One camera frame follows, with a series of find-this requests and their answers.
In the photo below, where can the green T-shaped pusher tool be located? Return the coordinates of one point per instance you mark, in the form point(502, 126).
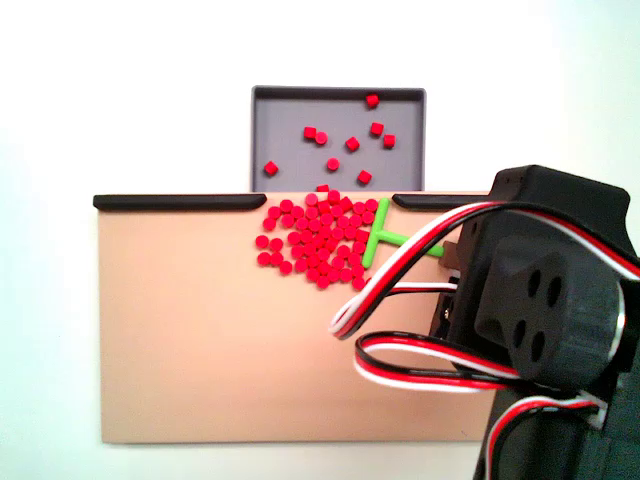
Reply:
point(382, 235)

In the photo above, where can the red granules pile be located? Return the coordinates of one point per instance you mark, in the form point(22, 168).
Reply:
point(320, 240)

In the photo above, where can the grey container tray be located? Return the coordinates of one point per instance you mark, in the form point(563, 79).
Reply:
point(290, 115)

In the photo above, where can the beige board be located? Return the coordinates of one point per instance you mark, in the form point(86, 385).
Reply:
point(200, 325)

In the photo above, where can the black edge rail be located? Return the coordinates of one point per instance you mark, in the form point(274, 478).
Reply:
point(175, 202)
point(430, 201)

